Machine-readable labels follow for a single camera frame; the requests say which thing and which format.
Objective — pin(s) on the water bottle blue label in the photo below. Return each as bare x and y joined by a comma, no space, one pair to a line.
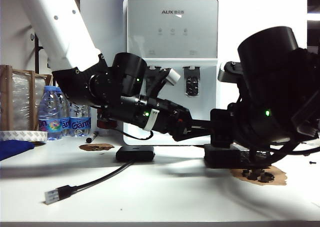
65,127
80,124

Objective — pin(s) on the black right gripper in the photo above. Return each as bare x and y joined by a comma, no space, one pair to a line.
242,122

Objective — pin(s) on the ceiling light strip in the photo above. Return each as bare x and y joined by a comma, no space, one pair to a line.
313,15

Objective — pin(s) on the large brown paper patch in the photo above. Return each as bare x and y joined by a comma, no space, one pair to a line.
277,177

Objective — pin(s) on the black stair railing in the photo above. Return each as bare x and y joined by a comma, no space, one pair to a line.
37,54

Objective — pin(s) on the white water dispenser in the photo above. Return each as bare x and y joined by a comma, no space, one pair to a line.
172,24

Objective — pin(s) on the black USB hub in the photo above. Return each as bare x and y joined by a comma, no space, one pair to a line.
135,154

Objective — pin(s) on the black marker pen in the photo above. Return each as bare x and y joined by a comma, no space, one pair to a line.
91,137

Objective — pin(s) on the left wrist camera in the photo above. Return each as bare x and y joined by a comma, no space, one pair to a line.
172,77

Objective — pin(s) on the wooden frame with plastic wrap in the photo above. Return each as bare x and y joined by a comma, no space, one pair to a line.
8,99

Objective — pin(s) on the small brown paper patch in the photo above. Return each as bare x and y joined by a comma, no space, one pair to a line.
95,147

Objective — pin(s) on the clear jar red bands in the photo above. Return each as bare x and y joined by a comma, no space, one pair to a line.
105,124

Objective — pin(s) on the black rectangular box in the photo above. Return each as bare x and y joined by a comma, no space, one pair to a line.
220,159

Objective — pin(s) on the white tape roll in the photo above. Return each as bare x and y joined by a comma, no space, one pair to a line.
22,136

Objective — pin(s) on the water bottle colourful label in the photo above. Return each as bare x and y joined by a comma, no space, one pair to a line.
50,112

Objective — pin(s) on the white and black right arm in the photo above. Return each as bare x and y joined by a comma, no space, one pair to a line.
270,62

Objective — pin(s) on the black dispenser tap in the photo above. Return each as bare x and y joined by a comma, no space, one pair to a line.
192,87

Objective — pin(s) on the blue cloth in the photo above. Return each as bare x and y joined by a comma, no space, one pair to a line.
12,148

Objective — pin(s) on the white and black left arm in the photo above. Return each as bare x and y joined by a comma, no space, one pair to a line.
62,24

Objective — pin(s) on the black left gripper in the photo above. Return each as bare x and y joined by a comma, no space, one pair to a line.
175,119

